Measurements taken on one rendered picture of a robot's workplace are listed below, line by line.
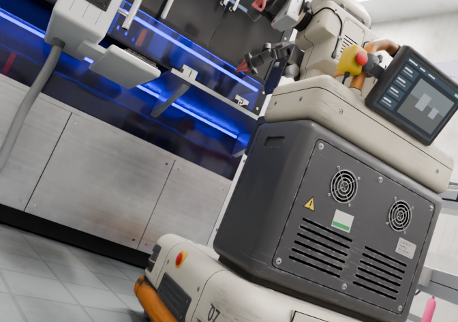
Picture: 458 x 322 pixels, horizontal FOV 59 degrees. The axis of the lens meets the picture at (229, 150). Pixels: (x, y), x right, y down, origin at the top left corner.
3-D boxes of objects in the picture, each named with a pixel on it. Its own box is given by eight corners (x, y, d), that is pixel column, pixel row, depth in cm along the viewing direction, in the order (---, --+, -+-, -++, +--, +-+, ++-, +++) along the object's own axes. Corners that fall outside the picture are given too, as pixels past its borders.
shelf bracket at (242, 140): (230, 155, 224) (239, 134, 226) (235, 157, 225) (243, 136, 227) (262, 157, 193) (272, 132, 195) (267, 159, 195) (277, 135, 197)
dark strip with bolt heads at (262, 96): (250, 113, 230) (298, -6, 243) (257, 116, 232) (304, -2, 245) (251, 112, 229) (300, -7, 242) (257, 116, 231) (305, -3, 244)
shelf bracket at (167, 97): (150, 114, 203) (160, 92, 205) (155, 117, 204) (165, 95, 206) (171, 110, 173) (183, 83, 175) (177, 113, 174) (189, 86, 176)
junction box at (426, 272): (400, 277, 197) (405, 259, 198) (406, 280, 199) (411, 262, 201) (421, 284, 186) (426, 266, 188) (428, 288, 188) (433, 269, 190)
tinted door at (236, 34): (208, 46, 218) (248, -45, 228) (269, 84, 236) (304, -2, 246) (208, 46, 218) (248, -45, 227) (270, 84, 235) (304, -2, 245)
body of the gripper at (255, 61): (250, 59, 212) (263, 53, 209) (254, 75, 208) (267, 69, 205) (245, 53, 207) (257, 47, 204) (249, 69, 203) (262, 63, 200)
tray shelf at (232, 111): (141, 86, 209) (142, 82, 209) (249, 142, 238) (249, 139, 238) (170, 71, 166) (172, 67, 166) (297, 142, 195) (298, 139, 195)
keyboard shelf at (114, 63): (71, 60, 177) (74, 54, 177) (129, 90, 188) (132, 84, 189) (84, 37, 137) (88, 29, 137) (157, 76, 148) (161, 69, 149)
